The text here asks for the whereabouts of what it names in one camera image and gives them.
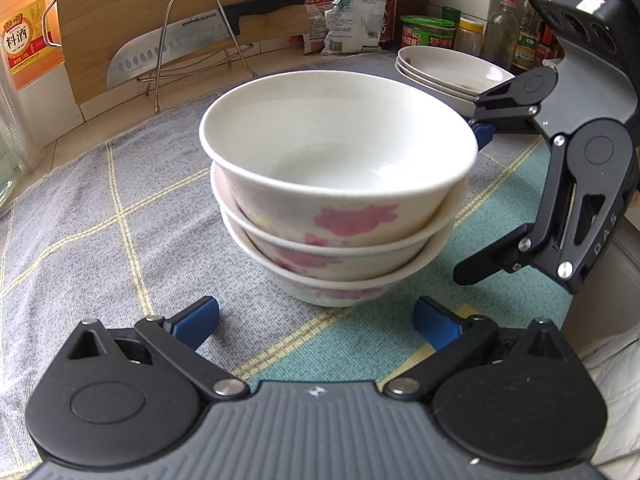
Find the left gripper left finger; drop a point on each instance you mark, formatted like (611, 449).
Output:
(176, 339)

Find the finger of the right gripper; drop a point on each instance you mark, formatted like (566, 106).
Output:
(511, 107)
(587, 191)

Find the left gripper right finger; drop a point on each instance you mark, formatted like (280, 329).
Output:
(458, 343)

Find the white plate with fruit print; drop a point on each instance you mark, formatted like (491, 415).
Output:
(457, 71)

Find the white floral bowl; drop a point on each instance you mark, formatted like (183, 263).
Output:
(340, 264)
(336, 294)

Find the white bowl pink flowers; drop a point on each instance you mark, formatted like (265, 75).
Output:
(355, 159)

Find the clear bottle red cap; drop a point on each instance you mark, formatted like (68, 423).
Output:
(501, 35)

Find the yellow lid spice jar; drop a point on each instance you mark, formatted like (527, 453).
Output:
(469, 36)

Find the green lidded food tub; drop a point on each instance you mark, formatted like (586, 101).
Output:
(425, 31)

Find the grey checked cloth mat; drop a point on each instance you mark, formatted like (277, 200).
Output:
(128, 229)

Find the dark soy sauce bottle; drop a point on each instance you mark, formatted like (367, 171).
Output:
(388, 26)

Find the white jacket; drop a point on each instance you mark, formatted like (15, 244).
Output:
(602, 326)

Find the white plastic food bag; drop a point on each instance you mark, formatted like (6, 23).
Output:
(353, 26)

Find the red white snack bag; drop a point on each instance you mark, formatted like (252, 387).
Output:
(314, 39)

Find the clear glass jar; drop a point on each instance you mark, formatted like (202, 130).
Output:
(19, 150)

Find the bamboo cutting board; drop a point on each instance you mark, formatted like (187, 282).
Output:
(175, 15)

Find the orange cooking wine box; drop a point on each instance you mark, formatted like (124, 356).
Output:
(29, 28)

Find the black handled kitchen knife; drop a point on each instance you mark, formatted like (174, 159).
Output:
(180, 38)

